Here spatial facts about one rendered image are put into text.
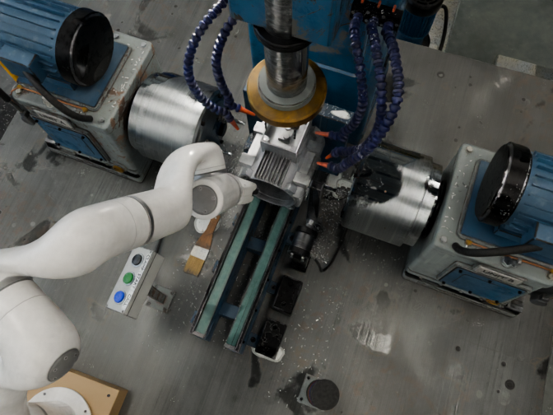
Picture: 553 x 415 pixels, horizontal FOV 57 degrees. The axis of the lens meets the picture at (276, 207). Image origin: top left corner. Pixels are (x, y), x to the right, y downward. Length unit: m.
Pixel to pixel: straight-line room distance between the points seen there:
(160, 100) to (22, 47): 0.34
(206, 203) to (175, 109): 0.40
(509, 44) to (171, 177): 2.42
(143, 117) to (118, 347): 0.67
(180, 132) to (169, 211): 0.48
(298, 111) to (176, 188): 0.34
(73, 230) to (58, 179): 1.03
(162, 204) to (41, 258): 0.22
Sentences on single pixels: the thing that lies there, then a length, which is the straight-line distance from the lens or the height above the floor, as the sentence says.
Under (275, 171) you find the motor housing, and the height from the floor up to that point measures 1.10.
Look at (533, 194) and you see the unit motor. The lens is 1.16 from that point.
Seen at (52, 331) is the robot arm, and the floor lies 1.57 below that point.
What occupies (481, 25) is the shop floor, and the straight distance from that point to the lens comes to 3.16.
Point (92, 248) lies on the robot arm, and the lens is 0.80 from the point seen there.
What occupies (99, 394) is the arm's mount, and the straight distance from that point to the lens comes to 1.53.
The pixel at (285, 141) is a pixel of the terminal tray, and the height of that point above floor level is 1.12.
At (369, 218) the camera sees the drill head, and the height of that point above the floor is 1.10.
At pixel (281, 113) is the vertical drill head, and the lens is 1.15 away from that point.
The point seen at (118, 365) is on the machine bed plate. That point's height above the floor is 0.80.
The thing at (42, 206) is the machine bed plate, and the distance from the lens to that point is 1.80.
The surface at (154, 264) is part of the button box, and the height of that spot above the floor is 1.06.
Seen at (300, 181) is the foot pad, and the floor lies 1.07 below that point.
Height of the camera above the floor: 2.33
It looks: 71 degrees down
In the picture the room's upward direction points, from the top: 4 degrees counter-clockwise
